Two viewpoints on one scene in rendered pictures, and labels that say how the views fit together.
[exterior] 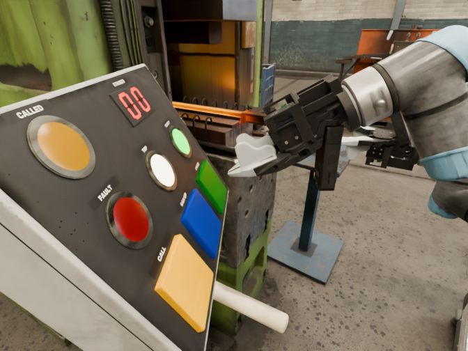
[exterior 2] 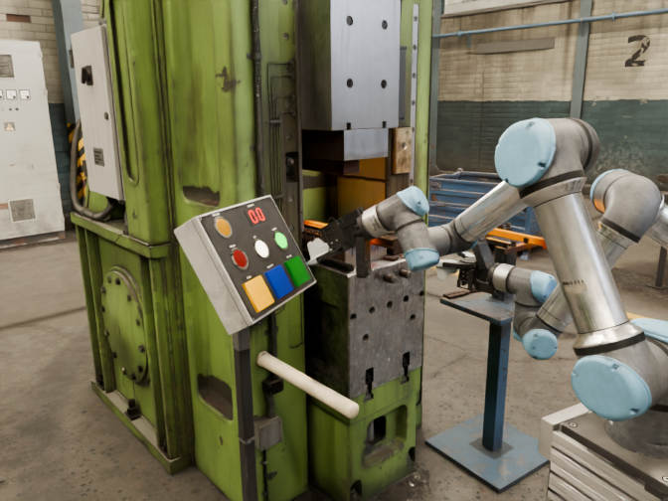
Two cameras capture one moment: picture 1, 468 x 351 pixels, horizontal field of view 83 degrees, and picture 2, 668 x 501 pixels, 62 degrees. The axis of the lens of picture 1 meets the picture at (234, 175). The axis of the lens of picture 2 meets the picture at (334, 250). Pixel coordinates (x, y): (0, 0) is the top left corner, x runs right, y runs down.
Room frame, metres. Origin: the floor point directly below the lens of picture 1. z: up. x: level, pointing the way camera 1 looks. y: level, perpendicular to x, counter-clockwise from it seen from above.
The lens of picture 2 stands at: (-0.92, -0.56, 1.44)
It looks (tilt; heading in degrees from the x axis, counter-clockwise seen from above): 15 degrees down; 21
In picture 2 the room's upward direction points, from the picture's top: 1 degrees counter-clockwise
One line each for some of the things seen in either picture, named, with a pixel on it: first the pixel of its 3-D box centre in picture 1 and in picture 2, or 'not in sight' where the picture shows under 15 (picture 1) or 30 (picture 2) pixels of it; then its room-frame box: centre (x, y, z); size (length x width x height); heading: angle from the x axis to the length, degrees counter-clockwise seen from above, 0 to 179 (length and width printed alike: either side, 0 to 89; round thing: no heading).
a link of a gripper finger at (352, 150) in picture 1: (352, 148); (441, 269); (0.64, -0.31, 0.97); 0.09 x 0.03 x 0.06; 97
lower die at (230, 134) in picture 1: (189, 120); (326, 241); (0.94, 0.16, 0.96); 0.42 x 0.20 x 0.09; 61
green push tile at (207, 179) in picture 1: (210, 186); (296, 271); (0.40, 0.04, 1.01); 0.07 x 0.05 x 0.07; 176
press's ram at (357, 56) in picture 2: not in sight; (333, 68); (0.98, 0.14, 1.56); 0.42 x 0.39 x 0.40; 61
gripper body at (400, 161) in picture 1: (391, 149); (480, 273); (0.65, -0.42, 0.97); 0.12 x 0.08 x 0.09; 61
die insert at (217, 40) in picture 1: (176, 32); (323, 162); (0.98, 0.19, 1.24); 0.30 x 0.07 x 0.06; 61
